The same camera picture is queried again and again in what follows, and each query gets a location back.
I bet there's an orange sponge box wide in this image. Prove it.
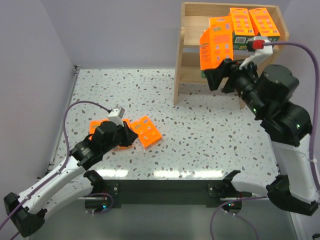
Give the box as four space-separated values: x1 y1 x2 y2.
130 115 162 150
88 118 133 151

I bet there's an orange sponge box narrow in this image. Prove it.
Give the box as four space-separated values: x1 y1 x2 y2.
229 7 256 50
199 16 234 78

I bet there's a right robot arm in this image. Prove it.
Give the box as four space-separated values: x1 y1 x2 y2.
203 58 320 216

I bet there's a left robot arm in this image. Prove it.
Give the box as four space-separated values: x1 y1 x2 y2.
3 121 138 238

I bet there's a wooden shelf unit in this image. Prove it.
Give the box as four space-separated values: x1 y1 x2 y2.
173 2 290 105

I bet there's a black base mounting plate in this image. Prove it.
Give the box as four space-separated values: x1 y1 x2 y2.
91 180 252 208

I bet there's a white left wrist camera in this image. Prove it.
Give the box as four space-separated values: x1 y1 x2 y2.
107 106 125 127

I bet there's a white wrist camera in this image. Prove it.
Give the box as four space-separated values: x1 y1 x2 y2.
107 106 125 127
239 36 273 70

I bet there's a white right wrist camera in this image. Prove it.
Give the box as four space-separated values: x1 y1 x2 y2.
239 36 273 70

